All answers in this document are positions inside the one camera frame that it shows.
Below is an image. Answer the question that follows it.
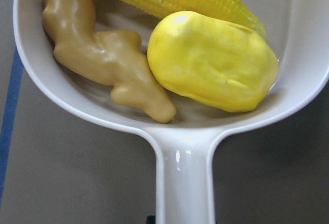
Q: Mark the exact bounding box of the beige plastic dustpan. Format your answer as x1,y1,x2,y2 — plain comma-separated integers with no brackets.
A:
13,0,328,223

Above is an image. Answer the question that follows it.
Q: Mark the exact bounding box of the yellow toy potato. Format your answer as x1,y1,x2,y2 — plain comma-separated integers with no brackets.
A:
147,11,279,113

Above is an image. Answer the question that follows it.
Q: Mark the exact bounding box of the tan toy ginger root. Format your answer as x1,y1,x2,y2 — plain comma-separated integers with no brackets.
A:
42,0,176,123

